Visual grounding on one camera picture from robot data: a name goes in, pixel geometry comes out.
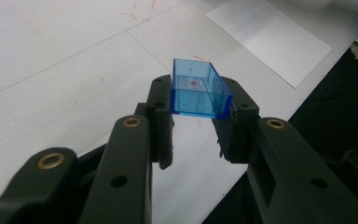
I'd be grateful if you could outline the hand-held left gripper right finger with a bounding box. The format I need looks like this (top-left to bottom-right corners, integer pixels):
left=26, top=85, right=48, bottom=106
left=212, top=77, right=261, bottom=164

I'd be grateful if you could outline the blue transparent plastic box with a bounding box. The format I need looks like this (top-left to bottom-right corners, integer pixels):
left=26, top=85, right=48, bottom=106
left=170, top=58, right=233, bottom=120

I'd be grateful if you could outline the white paper sheet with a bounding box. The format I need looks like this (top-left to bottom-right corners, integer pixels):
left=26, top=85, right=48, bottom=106
left=204, top=0, right=334, bottom=90

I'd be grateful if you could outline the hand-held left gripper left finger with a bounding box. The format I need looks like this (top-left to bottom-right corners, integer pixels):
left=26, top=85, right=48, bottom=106
left=134, top=74, right=175, bottom=171

